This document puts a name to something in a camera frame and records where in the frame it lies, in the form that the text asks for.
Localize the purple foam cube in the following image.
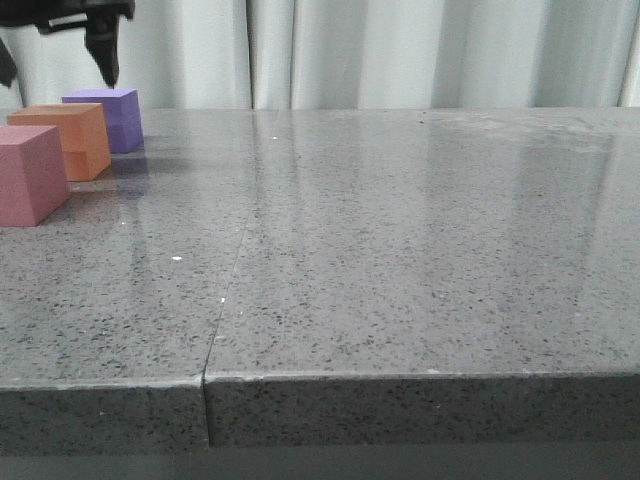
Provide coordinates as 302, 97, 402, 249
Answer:
61, 88, 143, 153

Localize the orange foam cube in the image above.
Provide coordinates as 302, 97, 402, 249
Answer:
7, 103, 111, 182

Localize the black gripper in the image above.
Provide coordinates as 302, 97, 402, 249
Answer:
0, 0, 135, 88

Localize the red foam cube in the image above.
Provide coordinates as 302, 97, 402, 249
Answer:
1, 125, 70, 226

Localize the grey pleated curtain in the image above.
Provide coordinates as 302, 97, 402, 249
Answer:
0, 0, 640, 111

